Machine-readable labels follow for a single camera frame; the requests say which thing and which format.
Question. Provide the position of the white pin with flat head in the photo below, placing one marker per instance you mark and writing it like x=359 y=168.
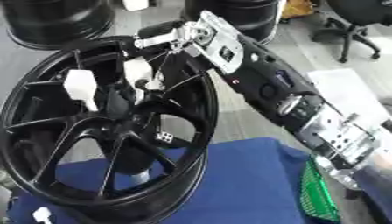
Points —
x=79 y=83

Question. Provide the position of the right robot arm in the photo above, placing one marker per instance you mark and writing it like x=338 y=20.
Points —
x=265 y=75

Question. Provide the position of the white flat board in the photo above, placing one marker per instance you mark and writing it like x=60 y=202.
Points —
x=347 y=87

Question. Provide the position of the small white checked marker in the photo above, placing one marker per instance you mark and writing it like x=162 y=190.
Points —
x=164 y=136

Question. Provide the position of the black spoked wheel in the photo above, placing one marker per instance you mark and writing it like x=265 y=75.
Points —
x=61 y=192

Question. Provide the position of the black office chair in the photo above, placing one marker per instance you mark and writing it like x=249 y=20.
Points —
x=357 y=17

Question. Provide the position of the white object on floor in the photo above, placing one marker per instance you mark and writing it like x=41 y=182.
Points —
x=135 y=4

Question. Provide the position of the black round drum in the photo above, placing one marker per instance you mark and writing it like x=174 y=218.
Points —
x=240 y=14
x=56 y=20

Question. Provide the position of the small white plastic piece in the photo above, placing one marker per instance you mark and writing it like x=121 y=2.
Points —
x=43 y=215

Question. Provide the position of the tan bag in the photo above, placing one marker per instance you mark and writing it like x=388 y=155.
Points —
x=297 y=8

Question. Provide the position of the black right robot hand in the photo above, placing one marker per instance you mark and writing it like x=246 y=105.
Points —
x=162 y=28

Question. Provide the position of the green mesh basket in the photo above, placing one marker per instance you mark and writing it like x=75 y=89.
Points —
x=317 y=192

